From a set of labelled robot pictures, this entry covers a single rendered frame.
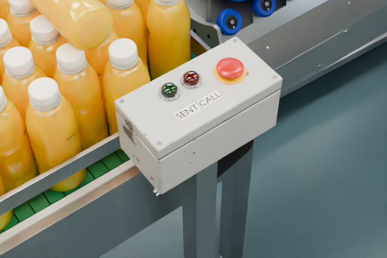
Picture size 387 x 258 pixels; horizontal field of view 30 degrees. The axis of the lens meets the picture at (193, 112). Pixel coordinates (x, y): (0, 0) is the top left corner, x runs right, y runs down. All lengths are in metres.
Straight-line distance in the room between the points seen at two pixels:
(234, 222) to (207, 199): 0.69
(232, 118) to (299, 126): 1.39
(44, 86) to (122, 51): 0.12
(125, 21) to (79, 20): 0.15
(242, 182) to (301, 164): 0.58
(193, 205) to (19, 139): 0.29
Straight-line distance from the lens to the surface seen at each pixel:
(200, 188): 1.07
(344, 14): 1.41
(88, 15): 0.96
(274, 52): 1.32
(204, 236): 1.21
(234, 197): 1.71
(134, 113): 0.91
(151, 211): 1.21
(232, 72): 0.94
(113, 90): 1.02
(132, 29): 1.10
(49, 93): 0.95
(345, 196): 2.19
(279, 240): 2.08
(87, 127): 1.07
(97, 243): 1.18
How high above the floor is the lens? 1.80
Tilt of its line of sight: 50 degrees down
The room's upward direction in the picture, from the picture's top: straight up
